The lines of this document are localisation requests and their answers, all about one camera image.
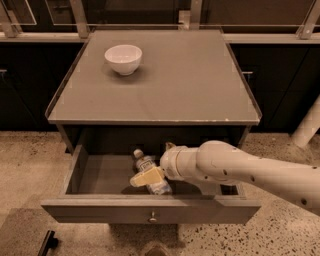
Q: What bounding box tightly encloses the blue plastic water bottle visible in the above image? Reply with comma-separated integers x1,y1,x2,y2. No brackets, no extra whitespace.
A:
133,149,172,195

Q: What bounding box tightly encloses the white ceramic bowl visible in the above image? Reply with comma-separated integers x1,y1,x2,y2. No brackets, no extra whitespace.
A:
104,45,143,76

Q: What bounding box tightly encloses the open grey top drawer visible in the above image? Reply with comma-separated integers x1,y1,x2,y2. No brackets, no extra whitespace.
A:
41,145,261,224

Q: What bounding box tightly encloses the round metal drawer knob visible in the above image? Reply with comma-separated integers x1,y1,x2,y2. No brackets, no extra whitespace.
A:
148,212,158,223

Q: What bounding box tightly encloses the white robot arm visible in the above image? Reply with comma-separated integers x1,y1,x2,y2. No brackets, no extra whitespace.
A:
130,140,320,215

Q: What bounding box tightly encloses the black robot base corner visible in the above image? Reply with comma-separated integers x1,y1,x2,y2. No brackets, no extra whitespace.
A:
37,230,59,256

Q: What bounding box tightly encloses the grey cabinet with counter top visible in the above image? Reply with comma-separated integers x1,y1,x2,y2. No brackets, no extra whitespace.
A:
46,30,261,155

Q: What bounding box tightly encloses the metal and glass railing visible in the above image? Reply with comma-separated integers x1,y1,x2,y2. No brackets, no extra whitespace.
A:
0,0,320,39

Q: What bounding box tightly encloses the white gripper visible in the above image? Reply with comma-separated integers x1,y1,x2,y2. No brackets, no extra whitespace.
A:
130,142,186,187

